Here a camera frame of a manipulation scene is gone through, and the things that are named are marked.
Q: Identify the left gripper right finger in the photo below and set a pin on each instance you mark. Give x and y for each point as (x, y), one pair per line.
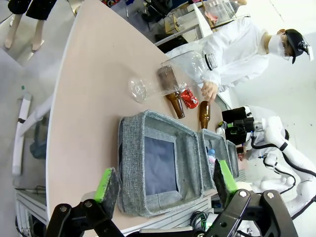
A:
(223, 182)

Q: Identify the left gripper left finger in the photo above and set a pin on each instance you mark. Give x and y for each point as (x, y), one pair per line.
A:
(108, 190)

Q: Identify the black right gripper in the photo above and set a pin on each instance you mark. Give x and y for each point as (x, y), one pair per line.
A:
(239, 137)

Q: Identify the brown glass bottle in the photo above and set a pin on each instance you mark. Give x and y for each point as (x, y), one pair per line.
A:
(205, 113)
(176, 103)

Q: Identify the crushed red can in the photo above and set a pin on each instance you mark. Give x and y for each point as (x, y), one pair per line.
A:
(190, 98)

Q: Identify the large clear plastic bottle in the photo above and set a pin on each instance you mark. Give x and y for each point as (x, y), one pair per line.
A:
(192, 64)

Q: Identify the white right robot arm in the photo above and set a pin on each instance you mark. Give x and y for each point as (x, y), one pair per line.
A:
(274, 130)

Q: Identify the grey fabric basket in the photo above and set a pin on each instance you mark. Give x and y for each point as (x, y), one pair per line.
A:
(233, 160)
(133, 158)
(219, 143)

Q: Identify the person's left hand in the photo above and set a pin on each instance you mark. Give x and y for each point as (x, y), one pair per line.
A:
(242, 155)

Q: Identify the person's right hand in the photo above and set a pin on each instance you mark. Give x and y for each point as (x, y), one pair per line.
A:
(209, 91)

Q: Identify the small bottle pink label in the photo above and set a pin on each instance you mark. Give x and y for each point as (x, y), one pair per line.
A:
(211, 158)

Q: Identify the blue-grey bag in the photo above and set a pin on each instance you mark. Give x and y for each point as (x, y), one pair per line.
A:
(38, 148)

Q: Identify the person in white hoodie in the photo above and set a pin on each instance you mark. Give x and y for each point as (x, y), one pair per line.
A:
(237, 49)

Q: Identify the white face mask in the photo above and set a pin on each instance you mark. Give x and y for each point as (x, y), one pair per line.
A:
(274, 44)

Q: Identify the white table leg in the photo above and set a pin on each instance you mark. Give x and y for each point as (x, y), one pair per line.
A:
(37, 116)
(21, 138)

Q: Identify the black cap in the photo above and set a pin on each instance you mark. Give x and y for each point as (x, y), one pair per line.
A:
(295, 39)

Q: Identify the clear acrylic box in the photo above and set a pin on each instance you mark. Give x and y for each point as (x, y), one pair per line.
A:
(219, 10)

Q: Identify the cardboard box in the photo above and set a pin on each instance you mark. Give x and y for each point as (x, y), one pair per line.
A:
(172, 24)

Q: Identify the black office chair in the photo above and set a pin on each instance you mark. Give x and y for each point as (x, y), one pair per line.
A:
(158, 7)

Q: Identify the mannequin in black skirt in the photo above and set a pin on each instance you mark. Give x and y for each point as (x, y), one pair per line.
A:
(37, 10)

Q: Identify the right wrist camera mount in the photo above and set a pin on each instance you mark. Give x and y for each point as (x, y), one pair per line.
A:
(234, 114)

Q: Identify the aluminium frame stand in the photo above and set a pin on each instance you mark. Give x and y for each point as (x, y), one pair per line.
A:
(29, 200)

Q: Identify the head-mounted camera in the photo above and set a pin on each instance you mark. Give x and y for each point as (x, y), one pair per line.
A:
(308, 53)

